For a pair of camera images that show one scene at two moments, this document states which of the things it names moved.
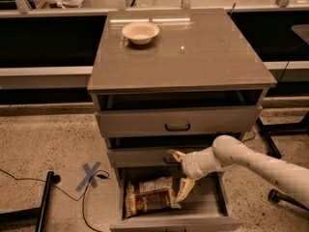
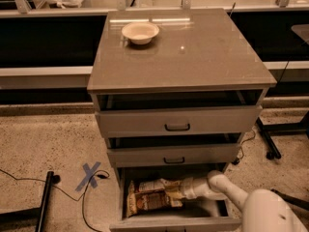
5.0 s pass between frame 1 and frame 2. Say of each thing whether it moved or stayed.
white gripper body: moved
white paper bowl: stayed
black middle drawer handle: stayed
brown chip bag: stayed
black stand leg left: stayed
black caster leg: stayed
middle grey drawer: stayed
